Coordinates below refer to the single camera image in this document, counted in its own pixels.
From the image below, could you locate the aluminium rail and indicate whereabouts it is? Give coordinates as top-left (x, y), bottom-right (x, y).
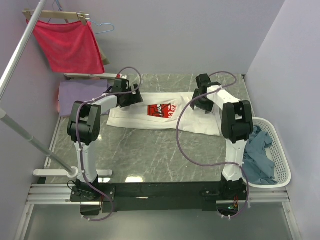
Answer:
top-left (26, 184), bottom-right (290, 205)

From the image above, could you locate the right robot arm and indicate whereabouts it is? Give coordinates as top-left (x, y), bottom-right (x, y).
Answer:
top-left (190, 74), bottom-right (253, 200)

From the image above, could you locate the black base beam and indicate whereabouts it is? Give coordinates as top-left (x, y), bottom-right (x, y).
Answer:
top-left (70, 181), bottom-right (247, 213)

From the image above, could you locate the white rack foot front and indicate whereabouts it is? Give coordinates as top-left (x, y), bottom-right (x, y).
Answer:
top-left (32, 169), bottom-right (113, 179)

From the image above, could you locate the folded purple t-shirt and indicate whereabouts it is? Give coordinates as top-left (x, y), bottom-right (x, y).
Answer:
top-left (57, 79), bottom-right (111, 117)

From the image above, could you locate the blue-grey t-shirt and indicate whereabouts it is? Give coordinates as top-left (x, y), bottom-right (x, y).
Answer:
top-left (243, 125), bottom-right (278, 186)

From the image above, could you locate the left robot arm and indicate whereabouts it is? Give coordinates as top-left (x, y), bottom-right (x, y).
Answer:
top-left (67, 77), bottom-right (143, 201)

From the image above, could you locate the metal clothes rack pole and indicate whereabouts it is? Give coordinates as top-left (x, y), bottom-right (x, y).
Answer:
top-left (0, 0), bottom-right (78, 177)

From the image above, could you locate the white rack foot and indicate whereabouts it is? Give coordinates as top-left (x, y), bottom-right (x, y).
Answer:
top-left (64, 73), bottom-right (122, 80)
top-left (32, 169), bottom-right (113, 179)

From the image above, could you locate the white rack foot rear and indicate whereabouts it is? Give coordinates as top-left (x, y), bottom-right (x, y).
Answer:
top-left (64, 73), bottom-right (122, 80)

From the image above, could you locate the wooden clip hanger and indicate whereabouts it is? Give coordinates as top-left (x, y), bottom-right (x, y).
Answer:
top-left (21, 9), bottom-right (91, 25)

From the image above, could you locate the white t-shirt red print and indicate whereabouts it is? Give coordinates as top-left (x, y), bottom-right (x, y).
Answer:
top-left (107, 92), bottom-right (221, 136)

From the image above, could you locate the white laundry basket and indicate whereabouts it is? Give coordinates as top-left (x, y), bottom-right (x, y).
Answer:
top-left (249, 117), bottom-right (292, 189)

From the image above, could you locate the blue wire hanger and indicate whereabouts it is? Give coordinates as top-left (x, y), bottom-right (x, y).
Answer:
top-left (48, 0), bottom-right (116, 36)

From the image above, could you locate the red towel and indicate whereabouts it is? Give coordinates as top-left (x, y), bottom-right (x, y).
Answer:
top-left (33, 20), bottom-right (105, 74)

